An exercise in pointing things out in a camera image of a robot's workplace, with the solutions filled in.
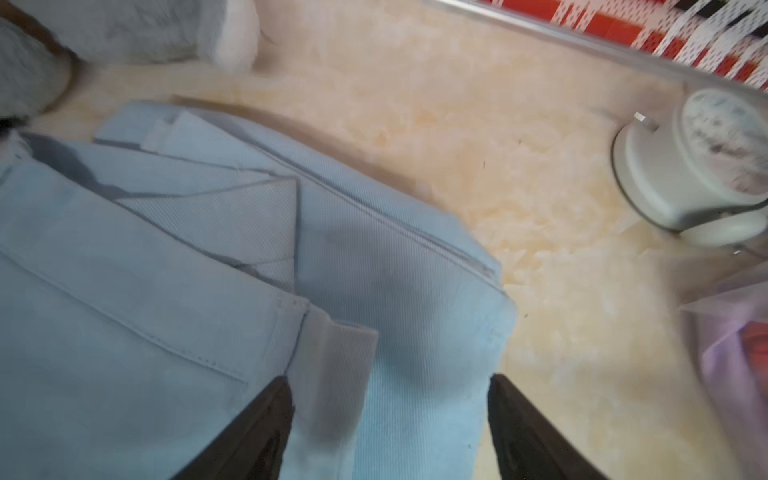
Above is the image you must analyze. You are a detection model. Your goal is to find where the clear plastic vacuum bag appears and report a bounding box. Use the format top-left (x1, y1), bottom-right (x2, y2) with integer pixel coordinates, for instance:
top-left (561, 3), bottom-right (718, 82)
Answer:
top-left (661, 241), bottom-right (767, 479)

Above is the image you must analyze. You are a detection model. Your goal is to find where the white alarm clock on table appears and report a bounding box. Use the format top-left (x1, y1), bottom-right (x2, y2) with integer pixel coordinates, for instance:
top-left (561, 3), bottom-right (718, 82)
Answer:
top-left (611, 88), bottom-right (767, 248)

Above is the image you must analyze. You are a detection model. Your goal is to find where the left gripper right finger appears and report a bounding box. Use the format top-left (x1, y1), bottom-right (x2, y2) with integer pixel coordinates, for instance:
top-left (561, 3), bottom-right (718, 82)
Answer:
top-left (487, 374), bottom-right (607, 480)

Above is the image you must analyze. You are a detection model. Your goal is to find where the grey white plush toy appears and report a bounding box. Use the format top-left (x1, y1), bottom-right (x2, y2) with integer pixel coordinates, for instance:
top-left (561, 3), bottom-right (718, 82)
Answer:
top-left (1, 1), bottom-right (261, 122)

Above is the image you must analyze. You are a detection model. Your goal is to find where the purple folded garment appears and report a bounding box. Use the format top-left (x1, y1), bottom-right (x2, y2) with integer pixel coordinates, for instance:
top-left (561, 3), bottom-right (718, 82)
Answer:
top-left (696, 315), bottom-right (767, 479)

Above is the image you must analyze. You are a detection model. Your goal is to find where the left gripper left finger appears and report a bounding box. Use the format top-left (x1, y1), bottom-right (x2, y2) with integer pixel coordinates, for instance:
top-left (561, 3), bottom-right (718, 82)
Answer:
top-left (174, 376), bottom-right (294, 480)

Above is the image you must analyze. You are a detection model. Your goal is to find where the light blue garment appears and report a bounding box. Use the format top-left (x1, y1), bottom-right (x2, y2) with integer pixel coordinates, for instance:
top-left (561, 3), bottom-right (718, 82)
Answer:
top-left (1, 102), bottom-right (515, 479)

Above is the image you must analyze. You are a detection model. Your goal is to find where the red garment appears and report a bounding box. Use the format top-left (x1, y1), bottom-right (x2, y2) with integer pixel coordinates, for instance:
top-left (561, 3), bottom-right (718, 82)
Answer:
top-left (741, 322), bottom-right (767, 391)

